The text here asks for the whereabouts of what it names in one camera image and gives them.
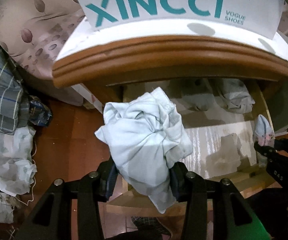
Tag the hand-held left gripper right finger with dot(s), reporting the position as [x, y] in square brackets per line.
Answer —
[175, 180]

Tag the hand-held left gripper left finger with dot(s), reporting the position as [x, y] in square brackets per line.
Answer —
[111, 177]

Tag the pink-trimmed pale underwear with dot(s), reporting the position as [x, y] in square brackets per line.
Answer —
[262, 130]

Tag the wooden drawer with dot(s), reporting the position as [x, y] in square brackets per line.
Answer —
[208, 140]

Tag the pale blue underwear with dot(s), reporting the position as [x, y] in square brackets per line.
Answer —
[144, 135]

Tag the pale grey underwear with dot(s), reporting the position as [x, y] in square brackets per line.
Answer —
[236, 97]

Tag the plaid slipper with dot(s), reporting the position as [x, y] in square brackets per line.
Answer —
[151, 223]

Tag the crumpled blue package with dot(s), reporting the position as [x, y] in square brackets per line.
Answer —
[40, 112]

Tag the white leaf-print cloth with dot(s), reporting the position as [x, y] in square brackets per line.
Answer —
[6, 155]

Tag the grey plaid blanket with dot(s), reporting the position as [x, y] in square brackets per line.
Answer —
[1, 85]

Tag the white dotted cloth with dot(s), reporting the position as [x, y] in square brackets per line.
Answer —
[134, 31]

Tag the floral mattress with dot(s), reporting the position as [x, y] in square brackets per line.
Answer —
[34, 17]

